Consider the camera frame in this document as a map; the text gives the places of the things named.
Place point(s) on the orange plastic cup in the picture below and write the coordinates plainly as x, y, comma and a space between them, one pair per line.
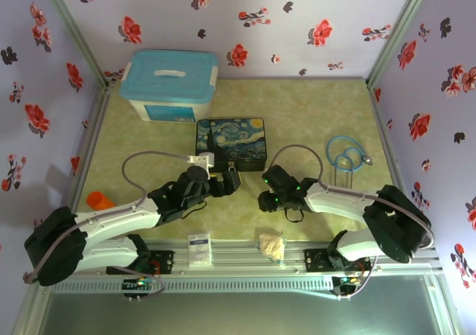
99, 201

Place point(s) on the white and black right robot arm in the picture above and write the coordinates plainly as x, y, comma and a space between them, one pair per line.
346, 201

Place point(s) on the blue stethoscope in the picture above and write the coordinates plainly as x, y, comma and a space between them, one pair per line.
331, 152

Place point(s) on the aluminium frame post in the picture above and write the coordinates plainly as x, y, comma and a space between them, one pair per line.
74, 33
399, 30

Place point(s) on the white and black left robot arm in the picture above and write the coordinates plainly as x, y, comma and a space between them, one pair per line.
111, 216

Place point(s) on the clear bag with beige contents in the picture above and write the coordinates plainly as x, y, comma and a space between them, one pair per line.
272, 246

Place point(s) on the green circuit board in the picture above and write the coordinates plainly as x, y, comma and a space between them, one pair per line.
139, 283
347, 281

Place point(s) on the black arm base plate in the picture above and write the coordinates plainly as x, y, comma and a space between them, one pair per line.
315, 260
165, 260

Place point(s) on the white paper packet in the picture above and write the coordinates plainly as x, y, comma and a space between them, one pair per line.
199, 249

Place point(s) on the aluminium frame rail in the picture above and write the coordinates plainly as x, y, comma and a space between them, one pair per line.
238, 258

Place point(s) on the starry night tin box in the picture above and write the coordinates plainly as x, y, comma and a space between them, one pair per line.
232, 139

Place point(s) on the white storage box blue lid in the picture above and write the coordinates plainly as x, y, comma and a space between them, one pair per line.
167, 82

